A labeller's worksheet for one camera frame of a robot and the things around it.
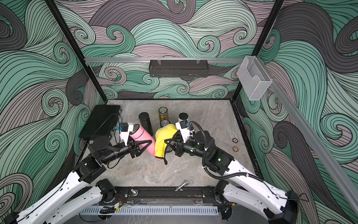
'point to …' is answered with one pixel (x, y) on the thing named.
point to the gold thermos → (163, 113)
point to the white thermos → (183, 116)
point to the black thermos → (146, 122)
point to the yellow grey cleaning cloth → (165, 132)
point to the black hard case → (102, 122)
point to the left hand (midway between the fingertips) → (148, 137)
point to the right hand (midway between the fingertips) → (164, 142)
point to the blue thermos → (164, 122)
